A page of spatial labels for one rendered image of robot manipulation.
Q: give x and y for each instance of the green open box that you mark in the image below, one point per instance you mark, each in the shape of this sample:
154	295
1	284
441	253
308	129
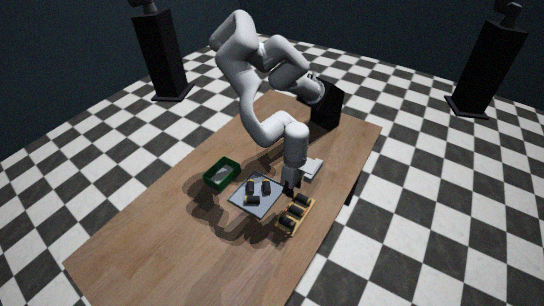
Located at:
221	174

